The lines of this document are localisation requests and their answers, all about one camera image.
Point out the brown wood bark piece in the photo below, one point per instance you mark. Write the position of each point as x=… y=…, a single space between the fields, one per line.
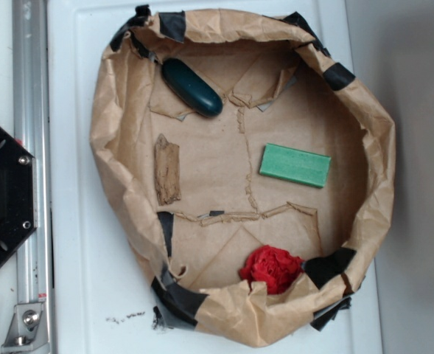
x=167 y=171

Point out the dark green plastic pickle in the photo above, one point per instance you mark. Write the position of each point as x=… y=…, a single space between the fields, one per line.
x=191 y=88

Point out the red crumpled cloth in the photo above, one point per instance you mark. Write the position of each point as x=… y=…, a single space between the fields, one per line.
x=277 y=268

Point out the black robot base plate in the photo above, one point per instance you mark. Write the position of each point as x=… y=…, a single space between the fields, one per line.
x=17 y=202

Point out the green rectangular sponge block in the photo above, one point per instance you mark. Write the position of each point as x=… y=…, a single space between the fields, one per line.
x=295 y=165

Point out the metal corner bracket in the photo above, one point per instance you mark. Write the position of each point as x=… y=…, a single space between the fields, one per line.
x=28 y=329

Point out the brown paper bag bin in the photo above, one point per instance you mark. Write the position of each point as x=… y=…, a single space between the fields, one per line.
x=278 y=85

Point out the aluminium extrusion rail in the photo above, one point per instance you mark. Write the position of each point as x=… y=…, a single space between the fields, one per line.
x=35 y=283

